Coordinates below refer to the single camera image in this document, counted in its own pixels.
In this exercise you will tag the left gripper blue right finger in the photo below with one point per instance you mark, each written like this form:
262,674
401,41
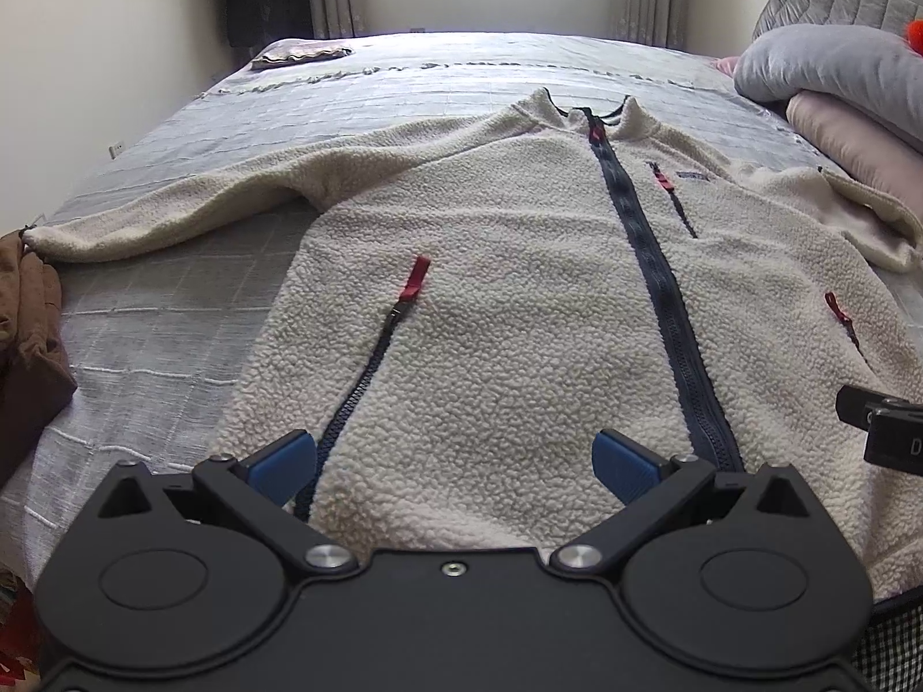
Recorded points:
657,495

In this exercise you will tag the small pink pillow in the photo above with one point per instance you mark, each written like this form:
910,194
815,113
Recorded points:
726,65

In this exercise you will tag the grey quilted bedspread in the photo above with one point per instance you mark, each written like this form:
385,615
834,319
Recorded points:
157,341

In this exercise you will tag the grey pillow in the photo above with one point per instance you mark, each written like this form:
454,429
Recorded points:
871,70

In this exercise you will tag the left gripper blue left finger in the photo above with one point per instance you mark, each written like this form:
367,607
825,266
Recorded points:
252,492

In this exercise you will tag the black mesh storage bag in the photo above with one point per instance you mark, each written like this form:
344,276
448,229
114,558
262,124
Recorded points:
890,652

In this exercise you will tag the red orange plush toy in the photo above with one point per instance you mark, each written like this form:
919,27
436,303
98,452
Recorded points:
914,35

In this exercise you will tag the brown garment at bed edge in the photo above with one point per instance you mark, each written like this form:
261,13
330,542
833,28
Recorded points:
36,380

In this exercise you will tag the cream fleece zip jacket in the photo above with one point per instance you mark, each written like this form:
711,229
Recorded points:
478,297

